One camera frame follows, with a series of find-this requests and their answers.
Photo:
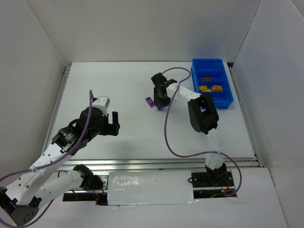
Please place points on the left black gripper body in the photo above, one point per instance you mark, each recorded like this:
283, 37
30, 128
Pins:
110, 128

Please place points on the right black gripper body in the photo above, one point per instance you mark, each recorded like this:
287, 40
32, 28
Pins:
160, 94

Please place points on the purple rectangular lego brick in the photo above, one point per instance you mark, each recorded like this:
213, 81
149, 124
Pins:
149, 101

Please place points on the yellow lego brick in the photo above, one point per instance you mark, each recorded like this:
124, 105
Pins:
204, 88

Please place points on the long brown lego plate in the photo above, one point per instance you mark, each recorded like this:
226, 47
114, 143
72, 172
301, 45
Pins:
206, 79

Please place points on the yellow round orange-print lego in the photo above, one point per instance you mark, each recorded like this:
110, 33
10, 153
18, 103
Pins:
217, 88

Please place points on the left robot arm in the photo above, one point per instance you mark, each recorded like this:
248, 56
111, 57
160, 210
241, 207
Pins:
23, 198

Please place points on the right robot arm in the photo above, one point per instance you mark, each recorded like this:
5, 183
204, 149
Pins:
203, 119

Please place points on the blue compartment bin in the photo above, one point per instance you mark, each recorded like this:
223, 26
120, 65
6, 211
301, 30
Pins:
212, 67

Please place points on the white taped panel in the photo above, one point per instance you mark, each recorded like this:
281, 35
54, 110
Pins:
149, 188

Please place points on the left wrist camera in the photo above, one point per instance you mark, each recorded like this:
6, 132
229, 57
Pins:
102, 103

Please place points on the aluminium front rail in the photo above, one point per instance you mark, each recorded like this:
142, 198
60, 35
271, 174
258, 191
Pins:
137, 165

